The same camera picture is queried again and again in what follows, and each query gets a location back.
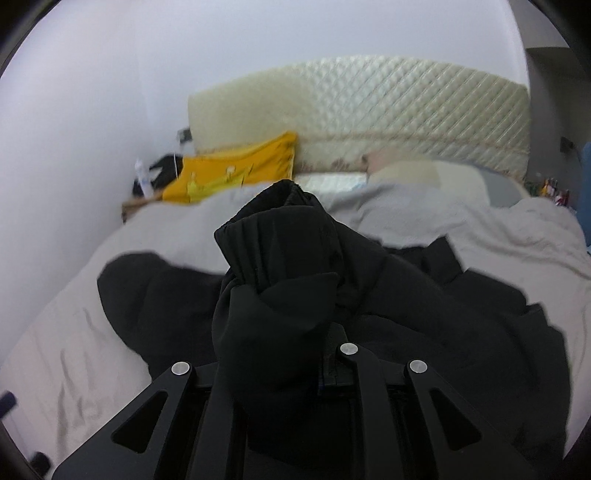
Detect white bottle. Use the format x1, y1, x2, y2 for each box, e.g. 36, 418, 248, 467
135, 159, 153, 197

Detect black bag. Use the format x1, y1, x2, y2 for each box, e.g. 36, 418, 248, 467
133, 154, 185, 197

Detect light blue folded cloth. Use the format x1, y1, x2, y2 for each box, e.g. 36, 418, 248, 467
295, 172, 370, 197

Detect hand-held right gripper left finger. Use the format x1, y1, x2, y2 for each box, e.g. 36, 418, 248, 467
52, 361, 252, 480

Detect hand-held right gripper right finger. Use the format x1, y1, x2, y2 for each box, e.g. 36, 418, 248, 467
318, 323, 539, 480

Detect cream quilted headboard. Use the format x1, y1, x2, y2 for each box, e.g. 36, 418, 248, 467
187, 58, 531, 182

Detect grey bed sheet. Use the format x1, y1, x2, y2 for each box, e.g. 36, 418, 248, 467
0, 182, 591, 480

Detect wooden bedside table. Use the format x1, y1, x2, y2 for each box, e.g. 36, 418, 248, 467
121, 193, 164, 224

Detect cluttered small bottles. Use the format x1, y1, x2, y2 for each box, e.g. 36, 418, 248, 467
526, 173, 573, 208

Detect black garment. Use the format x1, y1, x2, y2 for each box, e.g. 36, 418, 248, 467
97, 180, 570, 468

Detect grey pillow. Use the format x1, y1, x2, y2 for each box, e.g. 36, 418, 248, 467
478, 167, 532, 208

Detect beige pillow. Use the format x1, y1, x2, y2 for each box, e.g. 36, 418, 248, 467
365, 148, 491, 206

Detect yellow printed pillow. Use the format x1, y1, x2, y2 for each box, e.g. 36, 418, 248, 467
164, 131, 298, 204

